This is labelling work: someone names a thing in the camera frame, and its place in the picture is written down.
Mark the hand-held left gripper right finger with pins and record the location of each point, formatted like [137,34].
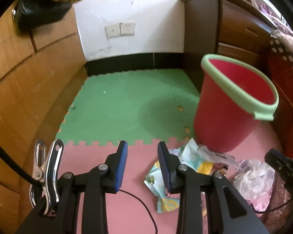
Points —
[164,169]

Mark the floral pink quilt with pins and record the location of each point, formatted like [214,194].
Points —
[288,31]

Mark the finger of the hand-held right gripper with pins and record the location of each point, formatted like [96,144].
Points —
[280,162]

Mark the black polka dot cloth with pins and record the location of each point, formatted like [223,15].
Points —
[288,53]

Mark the red bucket with green rim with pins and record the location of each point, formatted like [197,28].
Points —
[217,117]

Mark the black bag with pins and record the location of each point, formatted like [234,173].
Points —
[39,14]

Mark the light wooden wardrobe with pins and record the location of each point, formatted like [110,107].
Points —
[26,78]

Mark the clear plastic wrapper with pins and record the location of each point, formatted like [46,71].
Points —
[219,154]

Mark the dark wooden nightstand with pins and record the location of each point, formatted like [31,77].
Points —
[234,17]

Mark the pink and white packet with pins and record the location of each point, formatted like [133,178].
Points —
[261,206]

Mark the pink foam mat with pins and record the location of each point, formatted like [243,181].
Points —
[136,156]

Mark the metal spring clip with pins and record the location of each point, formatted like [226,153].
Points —
[52,165]

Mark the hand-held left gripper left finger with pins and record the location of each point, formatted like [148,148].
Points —
[120,167]

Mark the crumpled clear plastic bag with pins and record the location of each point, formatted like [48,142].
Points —
[254,178]

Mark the green foam mat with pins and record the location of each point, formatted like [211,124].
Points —
[117,107]

